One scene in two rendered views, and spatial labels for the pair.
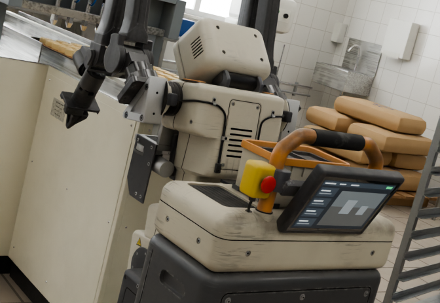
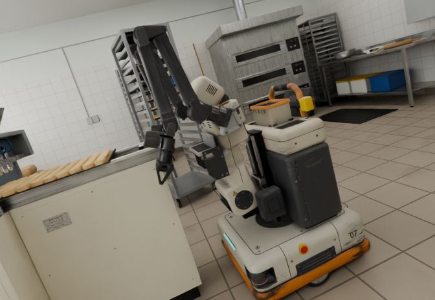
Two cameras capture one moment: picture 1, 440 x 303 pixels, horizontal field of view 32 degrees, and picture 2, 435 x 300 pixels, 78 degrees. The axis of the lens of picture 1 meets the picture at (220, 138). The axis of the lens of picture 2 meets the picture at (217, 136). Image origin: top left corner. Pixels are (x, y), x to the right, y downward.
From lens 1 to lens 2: 190 cm
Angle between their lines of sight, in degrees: 64
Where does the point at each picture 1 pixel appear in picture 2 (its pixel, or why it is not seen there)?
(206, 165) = (245, 134)
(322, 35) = not seen: outside the picture
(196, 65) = (217, 97)
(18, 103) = (13, 251)
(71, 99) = (166, 162)
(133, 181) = (216, 172)
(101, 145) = (132, 199)
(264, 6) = (166, 76)
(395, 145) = not seen: hidden behind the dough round
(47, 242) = (119, 289)
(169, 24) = (25, 147)
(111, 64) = (202, 116)
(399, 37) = not seen: outside the picture
